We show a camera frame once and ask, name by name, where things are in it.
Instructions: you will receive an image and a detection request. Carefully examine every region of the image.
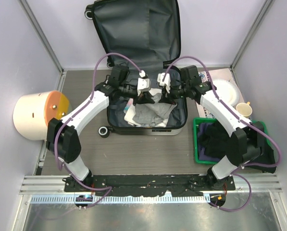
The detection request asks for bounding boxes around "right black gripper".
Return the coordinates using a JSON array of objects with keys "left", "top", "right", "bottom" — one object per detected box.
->
[{"left": 159, "top": 80, "right": 190, "bottom": 105}]

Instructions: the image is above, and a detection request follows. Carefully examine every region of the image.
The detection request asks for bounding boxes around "grey garment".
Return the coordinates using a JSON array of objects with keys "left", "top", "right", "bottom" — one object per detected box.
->
[{"left": 133, "top": 93, "right": 177, "bottom": 127}]

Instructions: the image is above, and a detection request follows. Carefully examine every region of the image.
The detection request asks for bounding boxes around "white towel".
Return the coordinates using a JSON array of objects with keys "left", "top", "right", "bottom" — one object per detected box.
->
[{"left": 124, "top": 89, "right": 162, "bottom": 127}]

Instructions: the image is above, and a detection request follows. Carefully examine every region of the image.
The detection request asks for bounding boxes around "purple garment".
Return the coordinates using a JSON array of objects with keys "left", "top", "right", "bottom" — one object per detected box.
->
[{"left": 197, "top": 123, "right": 224, "bottom": 162}]

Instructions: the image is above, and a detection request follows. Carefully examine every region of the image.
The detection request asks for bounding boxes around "black garment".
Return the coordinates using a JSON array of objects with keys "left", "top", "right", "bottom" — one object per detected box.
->
[{"left": 197, "top": 121, "right": 276, "bottom": 173}]

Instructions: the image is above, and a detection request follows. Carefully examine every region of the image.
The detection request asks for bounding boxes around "black white astronaut suitcase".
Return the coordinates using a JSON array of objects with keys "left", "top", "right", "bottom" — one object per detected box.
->
[{"left": 85, "top": 0, "right": 188, "bottom": 135}]

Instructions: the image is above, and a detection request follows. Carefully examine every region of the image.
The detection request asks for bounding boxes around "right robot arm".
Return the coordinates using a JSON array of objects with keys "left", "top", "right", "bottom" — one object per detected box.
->
[{"left": 157, "top": 65, "right": 265, "bottom": 190}]

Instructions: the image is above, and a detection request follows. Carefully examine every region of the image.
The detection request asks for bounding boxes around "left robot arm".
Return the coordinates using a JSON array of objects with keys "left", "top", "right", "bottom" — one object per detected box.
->
[{"left": 46, "top": 65, "right": 151, "bottom": 192}]

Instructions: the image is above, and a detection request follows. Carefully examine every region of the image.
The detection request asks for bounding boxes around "green plastic tray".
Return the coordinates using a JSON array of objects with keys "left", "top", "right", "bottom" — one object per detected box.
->
[{"left": 193, "top": 118, "right": 270, "bottom": 167}]

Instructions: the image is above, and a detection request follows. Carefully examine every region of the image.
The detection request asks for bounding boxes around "white paper plate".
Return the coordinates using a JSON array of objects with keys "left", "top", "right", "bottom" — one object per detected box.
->
[{"left": 213, "top": 79, "right": 239, "bottom": 106}]

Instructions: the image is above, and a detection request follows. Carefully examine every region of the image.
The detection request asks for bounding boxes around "patterned placemat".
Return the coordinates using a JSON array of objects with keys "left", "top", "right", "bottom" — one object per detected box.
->
[{"left": 196, "top": 68, "right": 235, "bottom": 119}]

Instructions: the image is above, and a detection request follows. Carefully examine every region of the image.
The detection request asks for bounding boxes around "yellow cup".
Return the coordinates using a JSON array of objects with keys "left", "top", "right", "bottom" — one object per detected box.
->
[{"left": 236, "top": 102, "right": 253, "bottom": 118}]

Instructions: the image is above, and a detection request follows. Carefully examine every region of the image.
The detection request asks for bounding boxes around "orange swing lid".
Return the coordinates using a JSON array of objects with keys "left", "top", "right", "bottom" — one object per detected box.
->
[{"left": 44, "top": 90, "right": 72, "bottom": 124}]

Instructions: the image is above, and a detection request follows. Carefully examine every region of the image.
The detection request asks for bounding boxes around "white cylindrical bin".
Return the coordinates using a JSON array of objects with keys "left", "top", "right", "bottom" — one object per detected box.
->
[{"left": 13, "top": 91, "right": 50, "bottom": 141}]

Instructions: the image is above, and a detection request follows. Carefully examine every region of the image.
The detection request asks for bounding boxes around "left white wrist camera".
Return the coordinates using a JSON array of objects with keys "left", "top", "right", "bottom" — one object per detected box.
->
[{"left": 137, "top": 70, "right": 151, "bottom": 95}]

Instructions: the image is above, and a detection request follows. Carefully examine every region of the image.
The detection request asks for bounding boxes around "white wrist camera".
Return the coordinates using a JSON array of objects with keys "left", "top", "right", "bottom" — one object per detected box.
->
[
  {"left": 157, "top": 72, "right": 171, "bottom": 88},
  {"left": 137, "top": 70, "right": 151, "bottom": 95}
]

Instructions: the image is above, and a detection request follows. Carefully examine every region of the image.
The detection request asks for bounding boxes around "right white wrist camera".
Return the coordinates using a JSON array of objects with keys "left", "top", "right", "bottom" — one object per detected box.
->
[{"left": 157, "top": 72, "right": 171, "bottom": 88}]

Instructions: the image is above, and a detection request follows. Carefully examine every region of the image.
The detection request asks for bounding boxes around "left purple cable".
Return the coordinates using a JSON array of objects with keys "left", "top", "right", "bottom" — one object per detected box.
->
[{"left": 56, "top": 52, "right": 146, "bottom": 209}]

